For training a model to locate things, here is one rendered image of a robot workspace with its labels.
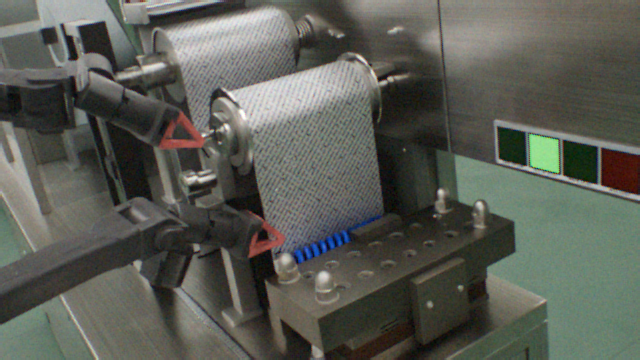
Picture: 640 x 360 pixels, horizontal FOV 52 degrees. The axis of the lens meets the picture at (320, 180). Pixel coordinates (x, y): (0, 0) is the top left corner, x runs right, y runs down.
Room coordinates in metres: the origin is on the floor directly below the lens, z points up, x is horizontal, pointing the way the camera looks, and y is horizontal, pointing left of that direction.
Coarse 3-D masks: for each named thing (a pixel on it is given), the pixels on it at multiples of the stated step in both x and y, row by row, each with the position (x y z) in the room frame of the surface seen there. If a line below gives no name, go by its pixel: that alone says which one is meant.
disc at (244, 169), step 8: (216, 88) 1.04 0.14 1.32; (224, 88) 1.02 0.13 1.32; (216, 96) 1.05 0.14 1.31; (224, 96) 1.02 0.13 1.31; (232, 96) 1.00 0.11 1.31; (232, 104) 1.00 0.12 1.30; (240, 112) 0.98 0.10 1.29; (240, 120) 0.98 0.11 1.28; (248, 128) 0.96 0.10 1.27; (248, 136) 0.96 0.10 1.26; (248, 144) 0.97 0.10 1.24; (248, 152) 0.97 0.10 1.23; (248, 160) 0.98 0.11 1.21; (232, 168) 1.04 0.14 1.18; (240, 168) 1.01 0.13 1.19; (248, 168) 0.99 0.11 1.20
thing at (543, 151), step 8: (536, 136) 0.88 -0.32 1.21; (536, 144) 0.88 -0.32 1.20; (544, 144) 0.87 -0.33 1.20; (552, 144) 0.86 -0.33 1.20; (536, 152) 0.88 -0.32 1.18; (544, 152) 0.87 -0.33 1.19; (552, 152) 0.86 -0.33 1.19; (536, 160) 0.88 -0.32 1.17; (544, 160) 0.87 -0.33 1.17; (552, 160) 0.86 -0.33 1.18; (544, 168) 0.87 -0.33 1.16; (552, 168) 0.86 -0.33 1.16
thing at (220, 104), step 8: (352, 64) 1.14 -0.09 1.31; (360, 72) 1.12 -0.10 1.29; (368, 80) 1.11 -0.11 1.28; (368, 88) 1.10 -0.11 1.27; (216, 104) 1.04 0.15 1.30; (224, 104) 1.01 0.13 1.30; (216, 112) 1.05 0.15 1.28; (232, 112) 0.99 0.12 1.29; (232, 120) 0.99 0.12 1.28; (240, 128) 0.98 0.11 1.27; (240, 136) 0.98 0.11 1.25; (240, 144) 0.98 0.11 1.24; (240, 152) 0.99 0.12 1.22; (232, 160) 1.02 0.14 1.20; (240, 160) 1.00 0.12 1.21
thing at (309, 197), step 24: (336, 144) 1.05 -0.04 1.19; (360, 144) 1.07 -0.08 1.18; (264, 168) 0.98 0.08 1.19; (288, 168) 1.00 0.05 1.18; (312, 168) 1.02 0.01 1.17; (336, 168) 1.05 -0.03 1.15; (360, 168) 1.07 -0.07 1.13; (264, 192) 0.98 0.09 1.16; (288, 192) 1.00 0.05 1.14; (312, 192) 1.02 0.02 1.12; (336, 192) 1.04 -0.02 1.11; (360, 192) 1.07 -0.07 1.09; (288, 216) 0.99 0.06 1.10; (312, 216) 1.02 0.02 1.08; (336, 216) 1.04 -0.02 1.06; (360, 216) 1.06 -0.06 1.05; (288, 240) 0.99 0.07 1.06; (312, 240) 1.01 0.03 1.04
